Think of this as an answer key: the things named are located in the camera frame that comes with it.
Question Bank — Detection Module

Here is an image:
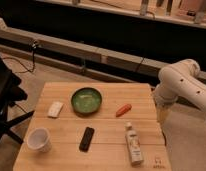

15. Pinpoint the cream robot gripper finger tip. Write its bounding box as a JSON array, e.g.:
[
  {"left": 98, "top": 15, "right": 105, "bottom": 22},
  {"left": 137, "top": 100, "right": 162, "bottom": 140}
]
[{"left": 157, "top": 105, "right": 169, "bottom": 122}]

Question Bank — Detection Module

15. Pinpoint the wooden table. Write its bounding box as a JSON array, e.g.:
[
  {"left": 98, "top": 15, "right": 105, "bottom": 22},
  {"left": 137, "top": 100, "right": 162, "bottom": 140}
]
[{"left": 13, "top": 82, "right": 172, "bottom": 171}]

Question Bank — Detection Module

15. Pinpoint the black floor cable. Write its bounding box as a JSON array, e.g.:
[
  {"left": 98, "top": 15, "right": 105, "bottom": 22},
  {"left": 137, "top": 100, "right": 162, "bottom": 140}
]
[{"left": 0, "top": 39, "right": 40, "bottom": 75}]

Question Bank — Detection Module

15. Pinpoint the black office chair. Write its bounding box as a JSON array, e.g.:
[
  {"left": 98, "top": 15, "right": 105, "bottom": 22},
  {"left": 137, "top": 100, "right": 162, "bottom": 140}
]
[{"left": 0, "top": 58, "right": 34, "bottom": 144}]

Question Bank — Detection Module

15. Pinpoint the orange carrot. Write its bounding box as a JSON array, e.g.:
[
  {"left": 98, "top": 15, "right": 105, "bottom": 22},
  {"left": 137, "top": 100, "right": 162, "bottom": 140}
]
[{"left": 116, "top": 104, "right": 132, "bottom": 117}]

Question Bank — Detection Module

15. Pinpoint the white lotion bottle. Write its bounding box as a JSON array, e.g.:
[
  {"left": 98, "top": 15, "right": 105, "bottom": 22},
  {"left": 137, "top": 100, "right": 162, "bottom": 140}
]
[{"left": 125, "top": 122, "right": 144, "bottom": 166}]

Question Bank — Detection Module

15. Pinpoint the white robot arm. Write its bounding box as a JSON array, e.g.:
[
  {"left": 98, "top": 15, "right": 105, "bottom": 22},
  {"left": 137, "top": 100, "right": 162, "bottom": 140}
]
[{"left": 153, "top": 59, "right": 206, "bottom": 124}]

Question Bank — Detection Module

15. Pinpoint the green bowl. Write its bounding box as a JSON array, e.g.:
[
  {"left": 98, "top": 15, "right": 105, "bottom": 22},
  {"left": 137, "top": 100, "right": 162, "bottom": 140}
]
[{"left": 71, "top": 87, "right": 102, "bottom": 116}]

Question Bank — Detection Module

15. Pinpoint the black remote control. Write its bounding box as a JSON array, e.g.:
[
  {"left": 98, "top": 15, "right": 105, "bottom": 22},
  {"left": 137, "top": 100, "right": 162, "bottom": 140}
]
[{"left": 79, "top": 127, "right": 95, "bottom": 152}]

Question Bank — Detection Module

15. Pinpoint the white paper cup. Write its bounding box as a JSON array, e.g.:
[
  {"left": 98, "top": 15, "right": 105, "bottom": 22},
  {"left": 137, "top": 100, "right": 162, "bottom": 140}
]
[{"left": 26, "top": 128, "right": 52, "bottom": 152}]

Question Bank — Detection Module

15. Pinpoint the white rectangular sponge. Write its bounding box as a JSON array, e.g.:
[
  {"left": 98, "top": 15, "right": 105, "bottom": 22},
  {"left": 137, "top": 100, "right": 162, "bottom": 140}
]
[{"left": 47, "top": 101, "right": 63, "bottom": 118}]

